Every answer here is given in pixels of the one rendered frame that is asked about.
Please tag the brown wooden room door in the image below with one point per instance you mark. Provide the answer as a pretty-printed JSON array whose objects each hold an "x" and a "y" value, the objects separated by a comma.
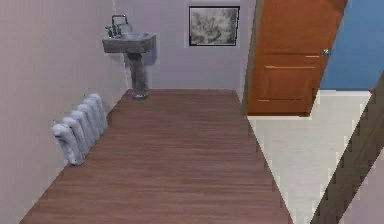
[{"x": 290, "y": 56}]

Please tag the black framed grey picture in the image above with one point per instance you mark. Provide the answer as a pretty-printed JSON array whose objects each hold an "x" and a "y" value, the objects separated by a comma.
[{"x": 213, "y": 26}]

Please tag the grey pedestal sink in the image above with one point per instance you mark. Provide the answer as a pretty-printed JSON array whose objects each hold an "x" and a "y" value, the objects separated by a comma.
[{"x": 133, "y": 45}]

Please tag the grey sink faucet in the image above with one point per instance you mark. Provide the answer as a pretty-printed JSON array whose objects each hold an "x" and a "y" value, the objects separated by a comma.
[{"x": 115, "y": 28}]

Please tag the silver door knob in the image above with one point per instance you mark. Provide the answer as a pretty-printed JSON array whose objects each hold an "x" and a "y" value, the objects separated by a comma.
[{"x": 326, "y": 52}]

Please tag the white ribbed radiator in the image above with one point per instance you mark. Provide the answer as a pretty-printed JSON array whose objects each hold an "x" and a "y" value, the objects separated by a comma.
[{"x": 81, "y": 128}]

